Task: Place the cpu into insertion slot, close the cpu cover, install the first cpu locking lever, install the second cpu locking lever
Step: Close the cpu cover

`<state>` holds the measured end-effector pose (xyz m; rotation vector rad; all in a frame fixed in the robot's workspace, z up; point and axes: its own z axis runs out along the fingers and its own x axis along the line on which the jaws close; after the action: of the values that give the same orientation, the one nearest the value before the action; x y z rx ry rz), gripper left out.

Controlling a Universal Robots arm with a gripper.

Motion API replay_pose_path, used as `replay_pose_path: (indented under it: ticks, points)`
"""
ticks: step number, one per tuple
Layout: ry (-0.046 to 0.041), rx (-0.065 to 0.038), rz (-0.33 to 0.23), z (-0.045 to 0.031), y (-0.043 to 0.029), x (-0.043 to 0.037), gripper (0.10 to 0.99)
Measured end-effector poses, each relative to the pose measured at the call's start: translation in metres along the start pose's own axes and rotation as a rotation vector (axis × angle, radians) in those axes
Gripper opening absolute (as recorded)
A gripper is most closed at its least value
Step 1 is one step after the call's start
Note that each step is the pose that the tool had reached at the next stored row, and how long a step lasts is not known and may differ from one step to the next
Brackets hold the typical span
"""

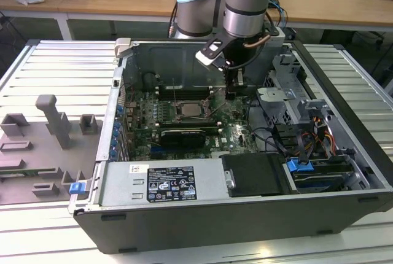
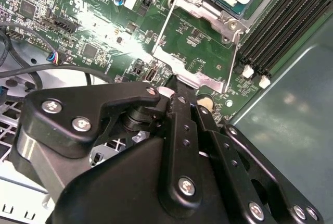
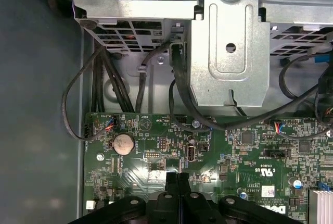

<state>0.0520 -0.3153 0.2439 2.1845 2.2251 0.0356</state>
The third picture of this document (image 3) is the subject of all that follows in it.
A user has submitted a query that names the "black PC case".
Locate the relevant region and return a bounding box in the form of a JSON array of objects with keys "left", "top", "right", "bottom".
[{"left": 0, "top": 0, "right": 333, "bottom": 224}]

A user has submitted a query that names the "silver metal disk bay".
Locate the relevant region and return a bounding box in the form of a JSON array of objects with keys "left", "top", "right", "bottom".
[{"left": 72, "top": 0, "right": 333, "bottom": 107}]

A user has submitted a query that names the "black power cable bundle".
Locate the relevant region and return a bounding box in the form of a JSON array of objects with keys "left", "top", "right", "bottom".
[{"left": 91, "top": 39, "right": 136, "bottom": 113}]

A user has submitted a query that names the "black sleeved cable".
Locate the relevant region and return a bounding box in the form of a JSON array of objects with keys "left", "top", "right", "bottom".
[{"left": 135, "top": 43, "right": 173, "bottom": 113}]

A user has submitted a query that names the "long black cable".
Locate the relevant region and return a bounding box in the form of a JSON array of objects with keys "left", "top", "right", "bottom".
[{"left": 168, "top": 42, "right": 333, "bottom": 132}]

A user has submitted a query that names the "silver finned heat sink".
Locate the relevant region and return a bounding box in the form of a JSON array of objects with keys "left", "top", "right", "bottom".
[{"left": 309, "top": 189, "right": 333, "bottom": 224}]

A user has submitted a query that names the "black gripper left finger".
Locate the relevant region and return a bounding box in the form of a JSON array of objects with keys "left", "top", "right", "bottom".
[{"left": 69, "top": 171, "right": 178, "bottom": 224}]

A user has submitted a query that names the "round coin battery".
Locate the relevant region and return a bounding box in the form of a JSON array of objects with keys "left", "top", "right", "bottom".
[{"left": 111, "top": 133, "right": 135, "bottom": 156}]

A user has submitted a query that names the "silver internal USB port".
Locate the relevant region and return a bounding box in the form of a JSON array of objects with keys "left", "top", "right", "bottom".
[{"left": 186, "top": 145, "right": 197, "bottom": 163}]

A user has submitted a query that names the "green motherboard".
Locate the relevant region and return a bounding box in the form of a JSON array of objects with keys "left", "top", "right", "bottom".
[{"left": 83, "top": 111, "right": 333, "bottom": 224}]

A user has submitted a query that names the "thin black wire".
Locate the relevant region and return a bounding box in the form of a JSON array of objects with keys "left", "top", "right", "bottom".
[{"left": 61, "top": 45, "right": 118, "bottom": 140}]

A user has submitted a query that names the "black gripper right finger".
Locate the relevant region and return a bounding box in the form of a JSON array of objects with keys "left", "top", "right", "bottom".
[{"left": 177, "top": 171, "right": 281, "bottom": 224}]

